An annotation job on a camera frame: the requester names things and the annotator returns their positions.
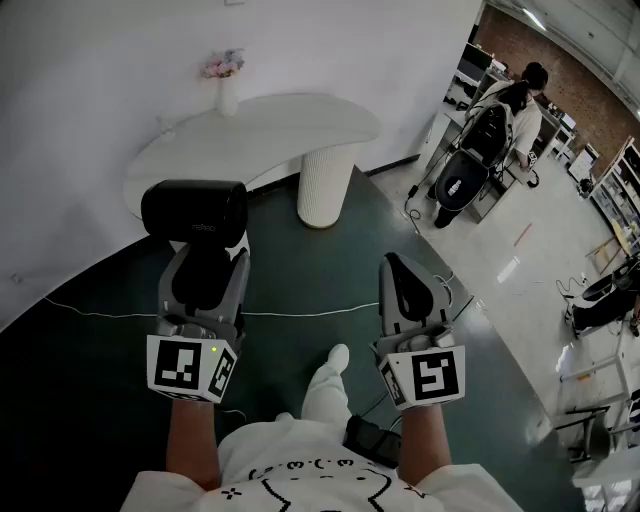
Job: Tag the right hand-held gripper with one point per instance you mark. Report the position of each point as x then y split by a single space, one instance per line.
430 380

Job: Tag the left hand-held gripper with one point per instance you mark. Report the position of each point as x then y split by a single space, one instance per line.
180 365

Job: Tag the black hair dryer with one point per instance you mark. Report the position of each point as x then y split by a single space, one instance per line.
190 205

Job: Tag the white oval table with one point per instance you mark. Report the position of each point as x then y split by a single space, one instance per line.
300 120

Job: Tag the person's right forearm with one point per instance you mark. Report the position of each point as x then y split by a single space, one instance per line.
425 445

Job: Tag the person's left forearm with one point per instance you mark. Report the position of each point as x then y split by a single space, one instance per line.
192 445

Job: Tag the person's white shoe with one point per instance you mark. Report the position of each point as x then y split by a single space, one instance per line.
337 356

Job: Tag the person's white trousers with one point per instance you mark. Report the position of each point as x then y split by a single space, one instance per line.
325 395

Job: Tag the thin red stick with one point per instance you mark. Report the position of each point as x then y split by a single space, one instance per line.
523 235

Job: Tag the black waist pouch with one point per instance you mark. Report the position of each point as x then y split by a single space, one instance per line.
370 442

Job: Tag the clear glass ornament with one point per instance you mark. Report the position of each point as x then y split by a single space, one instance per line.
167 131

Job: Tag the black office chair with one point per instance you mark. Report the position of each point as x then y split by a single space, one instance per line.
600 295

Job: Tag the white ceramic vase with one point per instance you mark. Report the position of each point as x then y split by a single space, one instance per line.
227 100

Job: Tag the person's white printed shirt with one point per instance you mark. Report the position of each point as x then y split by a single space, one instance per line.
300 465

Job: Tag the wooden stool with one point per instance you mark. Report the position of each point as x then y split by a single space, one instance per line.
625 235

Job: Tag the black metal stool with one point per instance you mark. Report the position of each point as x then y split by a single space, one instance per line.
595 440

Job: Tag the pink and blue flower bouquet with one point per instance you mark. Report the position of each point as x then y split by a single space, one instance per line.
222 64

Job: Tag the wooden storage shelf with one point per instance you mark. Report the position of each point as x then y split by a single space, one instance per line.
615 190

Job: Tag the dark computer monitor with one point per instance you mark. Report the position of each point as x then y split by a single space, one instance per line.
475 62

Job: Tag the white table frame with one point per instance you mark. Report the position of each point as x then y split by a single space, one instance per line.
620 370

